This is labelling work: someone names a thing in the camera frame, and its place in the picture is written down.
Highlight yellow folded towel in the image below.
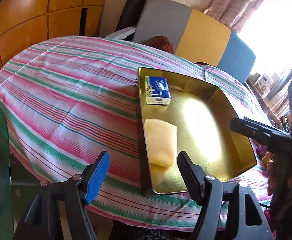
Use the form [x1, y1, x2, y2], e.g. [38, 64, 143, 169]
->
[144, 119, 177, 168]

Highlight blue tissue pack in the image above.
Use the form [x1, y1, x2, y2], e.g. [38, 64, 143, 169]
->
[145, 76, 171, 106]

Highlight striped pink green bedspread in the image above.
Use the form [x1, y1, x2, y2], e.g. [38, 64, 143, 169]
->
[0, 36, 268, 231]

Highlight wooden wardrobe panels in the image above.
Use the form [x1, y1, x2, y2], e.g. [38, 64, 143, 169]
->
[0, 0, 105, 70]

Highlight gold metal tray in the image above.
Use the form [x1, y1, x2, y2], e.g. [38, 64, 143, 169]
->
[138, 68, 257, 196]

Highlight pink window curtain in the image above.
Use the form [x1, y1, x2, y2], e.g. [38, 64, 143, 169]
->
[204, 0, 264, 33]

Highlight dark red pillow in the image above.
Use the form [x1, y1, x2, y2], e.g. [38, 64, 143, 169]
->
[147, 36, 174, 54]

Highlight white box on sill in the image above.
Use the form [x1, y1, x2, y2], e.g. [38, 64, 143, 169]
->
[254, 74, 273, 93]

